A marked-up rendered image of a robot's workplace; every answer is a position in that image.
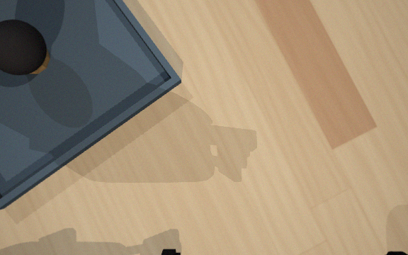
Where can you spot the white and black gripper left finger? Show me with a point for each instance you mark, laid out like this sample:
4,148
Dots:
169,252

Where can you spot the grey-blue rimmed tray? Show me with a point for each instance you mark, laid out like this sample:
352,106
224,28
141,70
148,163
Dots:
101,69

